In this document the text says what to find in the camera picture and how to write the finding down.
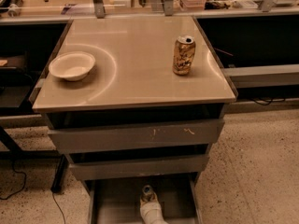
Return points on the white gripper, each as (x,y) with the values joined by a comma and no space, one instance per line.
(151,209)

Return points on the silver blue redbull can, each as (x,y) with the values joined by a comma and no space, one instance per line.
(147,193)

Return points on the open bottom grey drawer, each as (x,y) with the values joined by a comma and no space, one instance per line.
(117,201)

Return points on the middle grey drawer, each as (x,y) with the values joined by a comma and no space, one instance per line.
(141,167)

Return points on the grey drawer cabinet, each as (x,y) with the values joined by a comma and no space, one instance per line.
(133,83)

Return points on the top grey drawer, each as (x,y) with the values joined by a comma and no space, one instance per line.
(136,136)

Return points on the gold crumpled soda can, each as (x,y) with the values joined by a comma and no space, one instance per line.
(184,51)

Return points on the black table leg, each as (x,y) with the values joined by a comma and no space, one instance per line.
(59,175)

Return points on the white bowl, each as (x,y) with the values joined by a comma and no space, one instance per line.
(72,66)

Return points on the black tool on bench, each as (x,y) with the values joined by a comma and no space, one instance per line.
(11,7)

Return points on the grey metal post middle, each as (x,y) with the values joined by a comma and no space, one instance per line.
(168,0)

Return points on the grey metal post left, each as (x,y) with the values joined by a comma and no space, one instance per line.
(99,9)

